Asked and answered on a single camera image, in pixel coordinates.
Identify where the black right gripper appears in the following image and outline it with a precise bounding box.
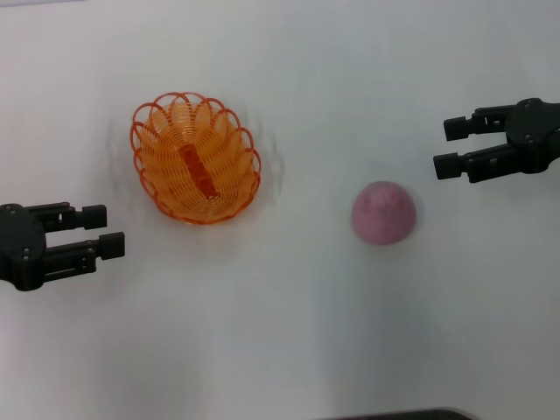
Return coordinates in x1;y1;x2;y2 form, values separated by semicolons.
432;97;560;185

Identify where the orange wire basket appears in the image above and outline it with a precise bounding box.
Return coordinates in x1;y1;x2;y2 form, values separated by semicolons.
129;90;263;227

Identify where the pink peach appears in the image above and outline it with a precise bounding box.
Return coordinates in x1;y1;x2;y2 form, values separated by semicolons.
350;179;418;248

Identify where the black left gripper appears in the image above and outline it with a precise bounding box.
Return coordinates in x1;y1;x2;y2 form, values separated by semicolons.
0;201;127;293

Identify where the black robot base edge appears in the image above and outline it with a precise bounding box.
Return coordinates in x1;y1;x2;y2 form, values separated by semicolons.
335;407;479;420

